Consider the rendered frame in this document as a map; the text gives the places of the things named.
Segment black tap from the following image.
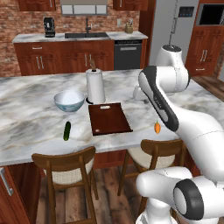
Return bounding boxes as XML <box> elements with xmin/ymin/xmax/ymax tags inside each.
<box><xmin>85</xmin><ymin>17</ymin><xmax>93</xmax><ymax>34</ymax></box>

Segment grey fridge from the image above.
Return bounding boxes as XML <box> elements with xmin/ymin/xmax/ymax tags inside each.
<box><xmin>148</xmin><ymin>0</ymin><xmax>201</xmax><ymax>67</ymax></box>

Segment white paper towel roll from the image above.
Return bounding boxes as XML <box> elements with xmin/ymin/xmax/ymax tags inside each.
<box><xmin>85</xmin><ymin>59</ymin><xmax>106</xmax><ymax>105</ymax></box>

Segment dark brown wooden tray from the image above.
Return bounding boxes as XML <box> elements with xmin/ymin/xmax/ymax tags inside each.
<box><xmin>87</xmin><ymin>102</ymin><xmax>134</xmax><ymax>137</ymax></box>

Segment green cucumber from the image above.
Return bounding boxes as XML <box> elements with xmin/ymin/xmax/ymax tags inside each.
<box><xmin>63</xmin><ymin>121</ymin><xmax>72</xmax><ymax>142</ymax></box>

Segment brown tall cupboard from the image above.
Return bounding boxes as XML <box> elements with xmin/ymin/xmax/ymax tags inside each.
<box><xmin>185</xmin><ymin>25</ymin><xmax>224</xmax><ymax>79</ymax></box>

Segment window with white frame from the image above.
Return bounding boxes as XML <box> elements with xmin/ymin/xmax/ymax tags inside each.
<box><xmin>59</xmin><ymin>0</ymin><xmax>109</xmax><ymax>17</ymax></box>

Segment orange carrot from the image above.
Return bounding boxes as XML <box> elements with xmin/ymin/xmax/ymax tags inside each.
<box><xmin>154</xmin><ymin>121</ymin><xmax>162</xmax><ymax>135</ymax></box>

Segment pale blue bowl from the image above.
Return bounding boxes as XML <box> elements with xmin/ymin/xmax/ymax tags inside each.
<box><xmin>53</xmin><ymin>89</ymin><xmax>86</xmax><ymax>113</ymax></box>

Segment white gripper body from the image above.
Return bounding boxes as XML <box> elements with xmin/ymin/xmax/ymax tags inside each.
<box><xmin>132</xmin><ymin>85</ymin><xmax>150</xmax><ymax>104</ymax></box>

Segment black coffee machine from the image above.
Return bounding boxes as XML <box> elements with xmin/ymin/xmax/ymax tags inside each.
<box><xmin>43</xmin><ymin>17</ymin><xmax>56</xmax><ymax>39</ymax></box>

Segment dark sink basin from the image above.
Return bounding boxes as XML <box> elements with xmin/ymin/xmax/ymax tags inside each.
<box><xmin>64</xmin><ymin>31</ymin><xmax>110</xmax><ymax>39</ymax></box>

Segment black built-in microwave oven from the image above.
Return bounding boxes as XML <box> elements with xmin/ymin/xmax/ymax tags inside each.
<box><xmin>195</xmin><ymin>3</ymin><xmax>224</xmax><ymax>27</ymax></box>

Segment brown island cupboard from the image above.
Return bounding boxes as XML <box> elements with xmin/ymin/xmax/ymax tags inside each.
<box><xmin>0</xmin><ymin>162</ymin><xmax>42</xmax><ymax>224</ymax></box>

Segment black dishwasher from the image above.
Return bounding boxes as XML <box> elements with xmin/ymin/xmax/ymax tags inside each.
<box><xmin>114</xmin><ymin>39</ymin><xmax>144</xmax><ymax>71</ymax></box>

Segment silver drawer handle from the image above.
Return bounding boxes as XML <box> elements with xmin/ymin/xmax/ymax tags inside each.
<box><xmin>0</xmin><ymin>167</ymin><xmax>14</xmax><ymax>197</ymax></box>

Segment tan knife block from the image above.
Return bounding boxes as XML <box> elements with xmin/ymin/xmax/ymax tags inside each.
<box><xmin>124</xmin><ymin>18</ymin><xmax>135</xmax><ymax>35</ymax></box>

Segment wooden stool with woven seat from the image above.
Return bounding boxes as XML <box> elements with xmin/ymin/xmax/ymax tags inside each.
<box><xmin>117</xmin><ymin>138</ymin><xmax>187</xmax><ymax>217</ymax></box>
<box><xmin>31</xmin><ymin>145</ymin><xmax>99</xmax><ymax>224</ymax></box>

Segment brown base cupboard run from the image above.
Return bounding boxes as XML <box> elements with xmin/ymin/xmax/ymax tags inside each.
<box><xmin>13</xmin><ymin>39</ymin><xmax>116</xmax><ymax>77</ymax></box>

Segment brown wall cupboard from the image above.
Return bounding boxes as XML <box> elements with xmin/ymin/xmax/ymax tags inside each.
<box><xmin>17</xmin><ymin>0</ymin><xmax>57</xmax><ymax>12</ymax></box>
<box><xmin>112</xmin><ymin>0</ymin><xmax>141</xmax><ymax>12</ymax></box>

